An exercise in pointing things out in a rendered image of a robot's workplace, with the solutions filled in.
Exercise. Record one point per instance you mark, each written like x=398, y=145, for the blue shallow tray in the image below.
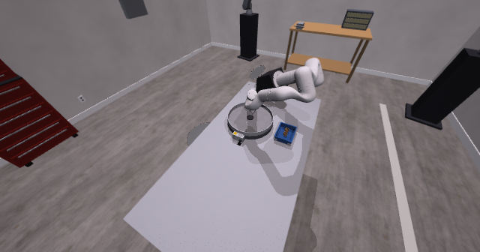
x=279, y=135

